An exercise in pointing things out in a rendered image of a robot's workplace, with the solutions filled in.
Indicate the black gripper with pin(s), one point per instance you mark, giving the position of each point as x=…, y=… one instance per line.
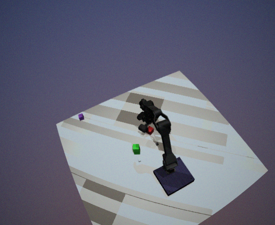
x=144, y=128

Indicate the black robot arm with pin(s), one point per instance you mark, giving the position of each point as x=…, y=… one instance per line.
x=164, y=128

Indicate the red cube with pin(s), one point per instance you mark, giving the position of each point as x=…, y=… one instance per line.
x=150, y=130

